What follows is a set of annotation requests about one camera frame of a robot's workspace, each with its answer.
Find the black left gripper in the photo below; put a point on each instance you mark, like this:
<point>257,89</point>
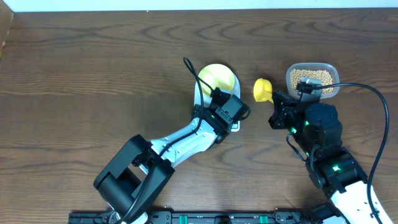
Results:
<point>228,130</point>

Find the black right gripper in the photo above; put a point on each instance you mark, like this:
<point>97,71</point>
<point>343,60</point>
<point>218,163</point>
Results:
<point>282,110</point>

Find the yellow measuring scoop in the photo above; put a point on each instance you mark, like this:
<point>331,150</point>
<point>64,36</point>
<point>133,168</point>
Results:
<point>262,90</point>

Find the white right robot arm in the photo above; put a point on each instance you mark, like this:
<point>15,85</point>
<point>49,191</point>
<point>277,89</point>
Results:
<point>317,130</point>

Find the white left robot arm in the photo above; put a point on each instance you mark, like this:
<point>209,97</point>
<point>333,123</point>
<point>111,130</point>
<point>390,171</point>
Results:
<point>136,175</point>

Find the white digital kitchen scale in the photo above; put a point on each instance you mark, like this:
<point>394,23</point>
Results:
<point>236,90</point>

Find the pale yellow bowl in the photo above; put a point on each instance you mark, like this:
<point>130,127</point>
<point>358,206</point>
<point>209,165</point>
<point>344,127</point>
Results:
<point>218,76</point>

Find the soybeans in container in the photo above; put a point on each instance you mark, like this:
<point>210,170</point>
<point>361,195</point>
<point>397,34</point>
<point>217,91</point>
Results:
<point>323,75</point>

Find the clear plastic container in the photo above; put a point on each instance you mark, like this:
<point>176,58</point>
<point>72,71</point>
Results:
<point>310,66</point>

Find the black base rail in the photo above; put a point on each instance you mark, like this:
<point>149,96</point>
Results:
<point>170,217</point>

